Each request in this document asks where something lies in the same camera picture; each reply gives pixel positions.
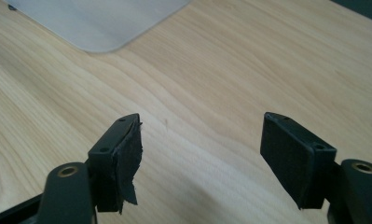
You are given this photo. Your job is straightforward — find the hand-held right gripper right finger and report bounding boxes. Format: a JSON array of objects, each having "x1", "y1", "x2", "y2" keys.
[{"x1": 259, "y1": 111, "x2": 338, "y2": 210}]

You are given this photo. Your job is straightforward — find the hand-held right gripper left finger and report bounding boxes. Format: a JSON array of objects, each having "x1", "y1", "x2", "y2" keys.
[{"x1": 87, "y1": 113, "x2": 144, "y2": 215}]

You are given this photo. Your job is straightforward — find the grey flat mat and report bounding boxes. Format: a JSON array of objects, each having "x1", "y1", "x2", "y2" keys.
[{"x1": 5, "y1": 0, "x2": 192, "y2": 54}]

